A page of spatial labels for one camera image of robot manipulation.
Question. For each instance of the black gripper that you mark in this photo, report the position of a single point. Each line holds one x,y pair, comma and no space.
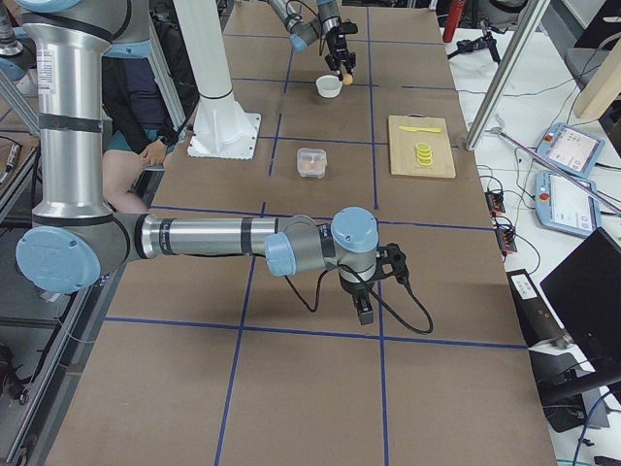
356,289
335,43

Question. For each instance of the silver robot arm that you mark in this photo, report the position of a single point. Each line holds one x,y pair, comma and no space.
76,238
327,28

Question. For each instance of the clear plastic egg box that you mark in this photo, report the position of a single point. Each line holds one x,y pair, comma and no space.
313,155

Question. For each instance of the black box with label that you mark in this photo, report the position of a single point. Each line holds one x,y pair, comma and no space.
538,324

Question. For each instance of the white ceramic bowl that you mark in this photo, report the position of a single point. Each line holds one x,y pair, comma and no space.
328,86

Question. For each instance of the yellow plastic knife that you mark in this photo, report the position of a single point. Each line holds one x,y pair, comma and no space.
433,130

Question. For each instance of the bamboo cutting board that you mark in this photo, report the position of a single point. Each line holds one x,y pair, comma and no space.
402,151

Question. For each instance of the red fire extinguisher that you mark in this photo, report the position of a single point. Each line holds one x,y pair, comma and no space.
453,20

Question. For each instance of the orange relay module lower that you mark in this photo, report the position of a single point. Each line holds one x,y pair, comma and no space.
505,235

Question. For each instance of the orange relay module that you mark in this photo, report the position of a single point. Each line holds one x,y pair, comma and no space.
505,235
495,203

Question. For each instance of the orange relay module upper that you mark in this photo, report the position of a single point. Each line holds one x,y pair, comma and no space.
495,203

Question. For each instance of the seated person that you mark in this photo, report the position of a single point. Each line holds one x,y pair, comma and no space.
143,133

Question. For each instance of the lower teach pendant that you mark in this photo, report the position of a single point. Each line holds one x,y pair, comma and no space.
563,207

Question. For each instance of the teach pendant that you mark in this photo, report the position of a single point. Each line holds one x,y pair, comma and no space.
563,207
571,149

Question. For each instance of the black laptop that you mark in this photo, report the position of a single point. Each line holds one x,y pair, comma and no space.
584,292

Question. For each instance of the upper teach pendant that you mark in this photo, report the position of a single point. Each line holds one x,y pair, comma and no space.
571,149

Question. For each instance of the long metal grabber rod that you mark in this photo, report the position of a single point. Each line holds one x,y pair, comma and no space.
499,131

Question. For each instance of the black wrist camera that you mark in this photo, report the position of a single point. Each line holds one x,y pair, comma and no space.
348,27
391,261

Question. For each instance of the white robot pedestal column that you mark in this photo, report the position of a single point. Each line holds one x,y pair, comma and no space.
221,129

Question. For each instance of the aluminium frame post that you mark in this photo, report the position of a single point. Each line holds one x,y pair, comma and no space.
520,38

